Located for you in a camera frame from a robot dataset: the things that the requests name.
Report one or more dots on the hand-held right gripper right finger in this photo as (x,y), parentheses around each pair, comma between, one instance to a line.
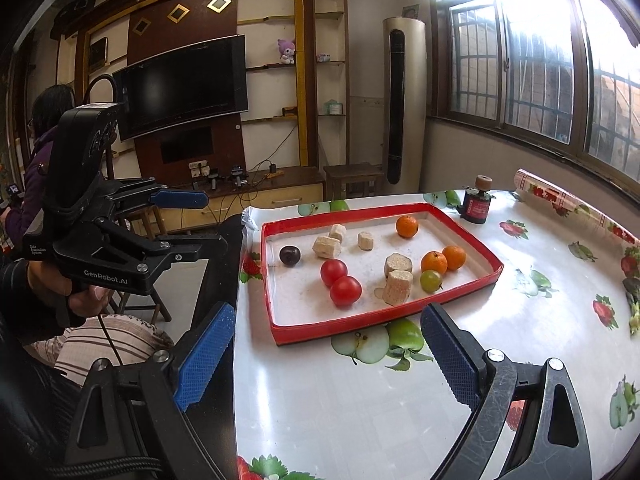
(450,355)

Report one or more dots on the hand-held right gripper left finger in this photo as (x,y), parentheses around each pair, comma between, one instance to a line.
(205,355)

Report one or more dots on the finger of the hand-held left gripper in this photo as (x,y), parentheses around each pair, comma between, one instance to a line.
(175,255)
(180,198)

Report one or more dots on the green plum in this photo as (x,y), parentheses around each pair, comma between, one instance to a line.
(431,281)

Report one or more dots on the beige cylinder block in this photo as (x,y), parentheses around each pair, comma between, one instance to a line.
(397,289)

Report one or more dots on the orange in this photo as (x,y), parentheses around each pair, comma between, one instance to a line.
(456,257)
(407,226)
(433,263)

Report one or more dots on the large beige round block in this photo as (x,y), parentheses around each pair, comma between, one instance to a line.
(398,262)

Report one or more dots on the dark purple plum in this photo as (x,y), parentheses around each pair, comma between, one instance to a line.
(289,255)

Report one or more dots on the red-rimmed white tray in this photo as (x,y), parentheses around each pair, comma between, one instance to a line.
(300,290)

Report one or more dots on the red tomato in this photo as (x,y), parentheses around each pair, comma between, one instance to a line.
(333,271)
(345,292)

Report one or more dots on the small beige round block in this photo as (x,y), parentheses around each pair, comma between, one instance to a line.
(365,240)

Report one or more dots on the person's left forearm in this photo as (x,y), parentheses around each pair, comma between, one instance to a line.
(15,282)

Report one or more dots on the person's left hand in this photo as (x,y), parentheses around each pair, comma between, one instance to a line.
(87,302)

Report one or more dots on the striped beige cloth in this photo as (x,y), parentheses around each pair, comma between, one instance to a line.
(110,345)

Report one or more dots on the black television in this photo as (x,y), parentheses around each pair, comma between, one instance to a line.
(180,90)

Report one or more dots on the framed picture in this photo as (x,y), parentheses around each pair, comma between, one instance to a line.
(98,51)

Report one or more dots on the red-label black motor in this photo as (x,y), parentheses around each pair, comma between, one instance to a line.
(475,206)

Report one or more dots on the wooden stool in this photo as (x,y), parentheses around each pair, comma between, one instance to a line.
(352,175)

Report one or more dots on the purple plush toy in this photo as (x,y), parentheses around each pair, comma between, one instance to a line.
(286,51)

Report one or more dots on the bok choy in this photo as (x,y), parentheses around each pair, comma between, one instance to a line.
(635,317)

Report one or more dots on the floor-standing air conditioner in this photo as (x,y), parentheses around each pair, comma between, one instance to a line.
(415,110)

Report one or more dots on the wooden television wall unit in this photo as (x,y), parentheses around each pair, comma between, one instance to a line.
(280,195)

